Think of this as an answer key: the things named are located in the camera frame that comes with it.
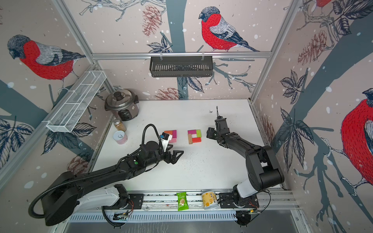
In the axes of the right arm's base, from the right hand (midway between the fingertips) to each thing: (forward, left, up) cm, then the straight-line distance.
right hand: (211, 130), depth 95 cm
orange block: (+1, +29, -6) cm, 29 cm away
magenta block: (0, +26, -6) cm, 27 cm away
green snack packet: (-41, +17, -5) cm, 44 cm away
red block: (-4, +10, -6) cm, 13 cm away
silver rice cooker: (+11, +60, +14) cm, 62 cm away
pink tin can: (-7, +60, 0) cm, 60 cm away
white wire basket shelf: (-14, +76, +26) cm, 82 cm away
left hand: (-18, +19, +9) cm, 27 cm away
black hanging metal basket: (+41, +23, +22) cm, 52 cm away
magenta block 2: (+2, +13, -5) cm, 15 cm away
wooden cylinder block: (-4, +15, -6) cm, 16 cm away
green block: (+1, +9, -6) cm, 11 cm away
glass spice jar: (0, +62, +3) cm, 63 cm away
